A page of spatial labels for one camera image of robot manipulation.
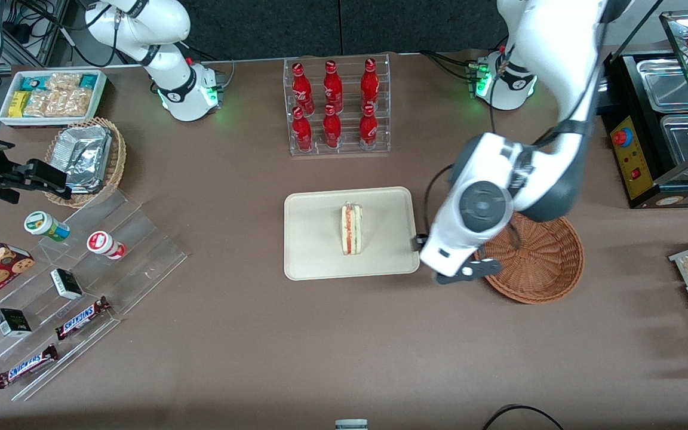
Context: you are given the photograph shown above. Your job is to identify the triangular sandwich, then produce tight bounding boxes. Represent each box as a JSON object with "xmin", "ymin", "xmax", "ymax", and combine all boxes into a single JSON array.
[{"xmin": 340, "ymin": 202, "xmax": 364, "ymax": 256}]

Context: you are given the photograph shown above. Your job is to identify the brown round wicker basket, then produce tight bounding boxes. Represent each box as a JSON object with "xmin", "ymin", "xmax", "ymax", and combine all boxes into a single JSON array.
[{"xmin": 474, "ymin": 212, "xmax": 585, "ymax": 305}]

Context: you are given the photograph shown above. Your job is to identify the light tan wicker basket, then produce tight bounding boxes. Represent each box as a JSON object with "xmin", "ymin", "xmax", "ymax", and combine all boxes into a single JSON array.
[{"xmin": 44, "ymin": 117, "xmax": 127, "ymax": 208}]

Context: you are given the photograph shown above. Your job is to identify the cream plastic tray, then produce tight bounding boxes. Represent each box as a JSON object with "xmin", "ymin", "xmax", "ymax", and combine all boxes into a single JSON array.
[{"xmin": 284, "ymin": 186, "xmax": 420, "ymax": 281}]

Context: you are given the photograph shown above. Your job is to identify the green lid yogurt cup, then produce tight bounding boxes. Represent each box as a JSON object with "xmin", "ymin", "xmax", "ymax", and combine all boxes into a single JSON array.
[{"xmin": 24, "ymin": 211, "xmax": 71, "ymax": 242}]

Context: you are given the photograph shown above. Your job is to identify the silver foil container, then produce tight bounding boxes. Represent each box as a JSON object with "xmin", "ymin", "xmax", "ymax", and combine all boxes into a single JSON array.
[{"xmin": 53, "ymin": 125, "xmax": 113, "ymax": 194}]

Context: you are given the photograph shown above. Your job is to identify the white rectangular snack bin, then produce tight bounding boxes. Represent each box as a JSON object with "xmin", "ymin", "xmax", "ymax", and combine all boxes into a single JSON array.
[{"xmin": 0, "ymin": 70, "xmax": 108, "ymax": 129}]

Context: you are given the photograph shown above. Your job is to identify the yellow snack packet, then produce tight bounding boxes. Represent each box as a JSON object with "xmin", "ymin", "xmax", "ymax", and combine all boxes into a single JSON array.
[{"xmin": 8, "ymin": 91, "xmax": 32, "ymax": 118}]

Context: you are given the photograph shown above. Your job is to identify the clear cracker pack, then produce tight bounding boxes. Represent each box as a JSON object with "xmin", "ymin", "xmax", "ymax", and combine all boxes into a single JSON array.
[
  {"xmin": 45, "ymin": 73, "xmax": 82, "ymax": 93},
  {"xmin": 23, "ymin": 90, "xmax": 51, "ymax": 118},
  {"xmin": 45, "ymin": 88, "xmax": 93, "ymax": 118}
]

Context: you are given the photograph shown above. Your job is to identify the red lid yogurt cup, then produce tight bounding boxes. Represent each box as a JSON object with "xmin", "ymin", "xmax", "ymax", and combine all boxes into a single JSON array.
[{"xmin": 87, "ymin": 231, "xmax": 127, "ymax": 260}]

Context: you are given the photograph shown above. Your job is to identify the small black carton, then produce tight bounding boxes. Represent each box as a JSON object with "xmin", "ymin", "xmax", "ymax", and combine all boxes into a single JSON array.
[
  {"xmin": 50, "ymin": 268, "xmax": 84, "ymax": 300},
  {"xmin": 0, "ymin": 308, "xmax": 32, "ymax": 338}
]

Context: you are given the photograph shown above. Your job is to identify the clear acrylic stepped shelf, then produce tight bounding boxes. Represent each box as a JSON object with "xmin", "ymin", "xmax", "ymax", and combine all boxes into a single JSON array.
[
  {"xmin": 21, "ymin": 188, "xmax": 188, "ymax": 315},
  {"xmin": 0, "ymin": 263, "xmax": 122, "ymax": 402}
]

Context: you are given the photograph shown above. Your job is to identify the Snickers chocolate bar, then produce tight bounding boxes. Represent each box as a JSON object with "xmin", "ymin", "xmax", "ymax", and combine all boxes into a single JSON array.
[
  {"xmin": 0, "ymin": 345, "xmax": 59, "ymax": 389},
  {"xmin": 55, "ymin": 296, "xmax": 112, "ymax": 341}
]

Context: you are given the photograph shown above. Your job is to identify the red cola bottle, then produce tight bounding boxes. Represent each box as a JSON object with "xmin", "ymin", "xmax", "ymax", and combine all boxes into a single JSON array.
[
  {"xmin": 323, "ymin": 60, "xmax": 345, "ymax": 113},
  {"xmin": 361, "ymin": 57, "xmax": 380, "ymax": 111},
  {"xmin": 359, "ymin": 103, "xmax": 379, "ymax": 150},
  {"xmin": 291, "ymin": 106, "xmax": 314, "ymax": 152},
  {"xmin": 322, "ymin": 105, "xmax": 342, "ymax": 149},
  {"xmin": 293, "ymin": 63, "xmax": 315, "ymax": 114}
]

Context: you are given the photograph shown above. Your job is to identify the clear acrylic bottle rack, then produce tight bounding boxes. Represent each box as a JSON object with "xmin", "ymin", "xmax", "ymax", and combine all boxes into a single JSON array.
[{"xmin": 283, "ymin": 54, "xmax": 391, "ymax": 157}]

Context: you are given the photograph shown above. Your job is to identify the black food warmer machine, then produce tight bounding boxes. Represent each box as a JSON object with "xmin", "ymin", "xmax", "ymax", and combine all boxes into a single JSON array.
[{"xmin": 595, "ymin": 9, "xmax": 688, "ymax": 210}]

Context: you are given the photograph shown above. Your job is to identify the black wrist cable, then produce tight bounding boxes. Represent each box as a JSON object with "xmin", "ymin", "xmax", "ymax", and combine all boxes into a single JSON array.
[{"xmin": 411, "ymin": 164, "xmax": 461, "ymax": 251}]

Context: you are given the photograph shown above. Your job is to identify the black looped cable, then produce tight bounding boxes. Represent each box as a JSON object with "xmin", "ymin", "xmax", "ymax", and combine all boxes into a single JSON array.
[{"xmin": 481, "ymin": 404, "xmax": 566, "ymax": 430}]

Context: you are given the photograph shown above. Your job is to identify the grey metal frame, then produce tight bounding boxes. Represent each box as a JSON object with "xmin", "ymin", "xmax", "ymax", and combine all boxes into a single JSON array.
[{"xmin": 7, "ymin": 0, "xmax": 82, "ymax": 69}]

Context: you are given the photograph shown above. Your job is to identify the black arm base cables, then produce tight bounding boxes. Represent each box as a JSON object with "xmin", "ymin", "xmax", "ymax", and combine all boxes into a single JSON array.
[{"xmin": 420, "ymin": 50, "xmax": 477, "ymax": 82}]

